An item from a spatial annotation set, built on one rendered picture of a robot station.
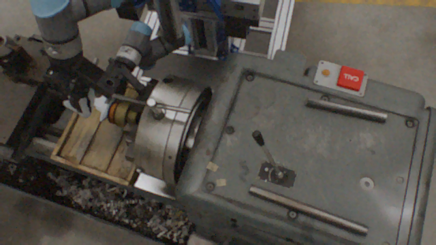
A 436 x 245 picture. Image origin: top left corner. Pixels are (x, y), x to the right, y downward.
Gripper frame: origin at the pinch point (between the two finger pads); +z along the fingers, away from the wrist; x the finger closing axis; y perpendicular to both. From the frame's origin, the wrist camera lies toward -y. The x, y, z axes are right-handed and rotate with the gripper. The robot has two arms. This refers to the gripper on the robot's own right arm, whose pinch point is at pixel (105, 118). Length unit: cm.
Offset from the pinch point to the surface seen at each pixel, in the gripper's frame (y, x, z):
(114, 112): -3.6, 3.1, -1.7
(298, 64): -52, 18, -26
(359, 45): -82, -108, -129
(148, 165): -21.3, 6.8, 11.2
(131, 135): -11.6, 3.4, 3.4
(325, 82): -61, 18, -23
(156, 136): -22.2, 14.1, 4.6
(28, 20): 132, -108, -80
